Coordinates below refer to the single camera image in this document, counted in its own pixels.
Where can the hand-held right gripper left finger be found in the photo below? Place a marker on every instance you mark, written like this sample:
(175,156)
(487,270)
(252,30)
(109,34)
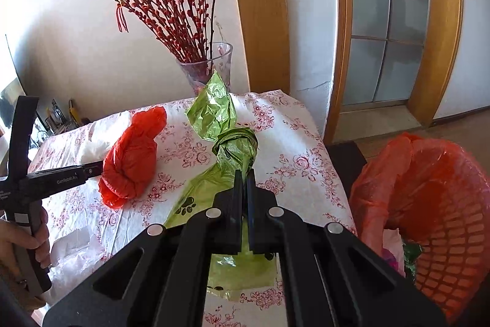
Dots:
(233,212)

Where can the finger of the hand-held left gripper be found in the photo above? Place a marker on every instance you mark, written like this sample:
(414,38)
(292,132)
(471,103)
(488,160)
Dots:
(92,170)

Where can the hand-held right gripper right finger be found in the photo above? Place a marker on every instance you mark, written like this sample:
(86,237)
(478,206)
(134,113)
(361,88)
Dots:
(260,219)

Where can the orange plastic bag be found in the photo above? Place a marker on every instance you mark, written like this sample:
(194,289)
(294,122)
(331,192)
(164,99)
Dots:
(130,162)

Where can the translucent white plastic bag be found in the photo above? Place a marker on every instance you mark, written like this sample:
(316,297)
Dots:
(76,246)

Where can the light green plastic bag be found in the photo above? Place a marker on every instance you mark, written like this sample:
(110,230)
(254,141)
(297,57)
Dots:
(210,108)

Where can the red plastic mesh basket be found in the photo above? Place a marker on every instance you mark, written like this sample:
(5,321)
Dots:
(451,246)

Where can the person's left hand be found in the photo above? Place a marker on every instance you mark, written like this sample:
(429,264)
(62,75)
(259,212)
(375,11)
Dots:
(9,241)

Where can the opaque white plastic bag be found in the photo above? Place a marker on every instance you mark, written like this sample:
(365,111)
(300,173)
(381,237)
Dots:
(95,145)

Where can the floral white tablecloth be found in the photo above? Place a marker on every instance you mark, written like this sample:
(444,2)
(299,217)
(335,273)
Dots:
(291,166)

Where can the yellow tool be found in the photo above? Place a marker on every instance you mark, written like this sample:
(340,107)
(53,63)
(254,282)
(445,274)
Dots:
(72,110)

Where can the shelf clutter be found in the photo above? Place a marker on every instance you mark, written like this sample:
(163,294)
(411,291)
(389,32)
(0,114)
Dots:
(57,116)

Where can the black stool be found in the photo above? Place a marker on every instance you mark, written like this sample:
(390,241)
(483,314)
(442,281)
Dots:
(344,162)

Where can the clear glass vase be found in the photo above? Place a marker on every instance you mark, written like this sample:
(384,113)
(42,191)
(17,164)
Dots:
(224,59)

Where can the red berry branches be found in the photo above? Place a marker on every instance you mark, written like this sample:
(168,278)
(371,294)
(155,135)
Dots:
(191,39)

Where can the frosted glass panel door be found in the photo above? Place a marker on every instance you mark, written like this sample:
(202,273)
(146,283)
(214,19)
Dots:
(386,24)

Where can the wooden wall trim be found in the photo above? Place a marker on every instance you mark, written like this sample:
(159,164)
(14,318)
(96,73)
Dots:
(264,24)

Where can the wooden door frame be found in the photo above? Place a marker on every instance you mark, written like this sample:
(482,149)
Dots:
(440,43)

